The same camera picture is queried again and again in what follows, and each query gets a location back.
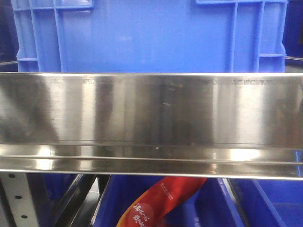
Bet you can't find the stainless steel shelf rail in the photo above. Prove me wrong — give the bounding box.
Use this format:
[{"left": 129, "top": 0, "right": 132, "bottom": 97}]
[{"left": 0, "top": 72, "right": 303, "bottom": 180}]

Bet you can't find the red snack package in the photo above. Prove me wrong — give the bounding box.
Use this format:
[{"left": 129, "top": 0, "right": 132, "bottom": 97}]
[{"left": 117, "top": 176, "right": 207, "bottom": 227}]

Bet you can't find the blue bin lower right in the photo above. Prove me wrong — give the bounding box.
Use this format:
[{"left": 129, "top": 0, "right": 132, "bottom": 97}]
[{"left": 230, "top": 179, "right": 303, "bottom": 227}]

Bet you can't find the perforated metal shelf post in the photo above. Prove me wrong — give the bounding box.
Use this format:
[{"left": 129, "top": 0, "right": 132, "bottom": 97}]
[{"left": 0, "top": 172, "right": 39, "bottom": 227}]

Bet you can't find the large blue crate on shelf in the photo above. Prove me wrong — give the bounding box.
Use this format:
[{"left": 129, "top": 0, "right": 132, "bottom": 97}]
[{"left": 11, "top": 0, "right": 287, "bottom": 73}]

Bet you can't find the blue bin lower middle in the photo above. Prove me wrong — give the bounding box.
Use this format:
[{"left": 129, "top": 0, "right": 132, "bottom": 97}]
[{"left": 94, "top": 175, "right": 244, "bottom": 227}]

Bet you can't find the blue bin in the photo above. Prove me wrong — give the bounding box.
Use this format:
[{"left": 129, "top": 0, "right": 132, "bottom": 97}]
[
  {"left": 94, "top": 175, "right": 244, "bottom": 227},
  {"left": 230, "top": 179, "right": 303, "bottom": 227}
]

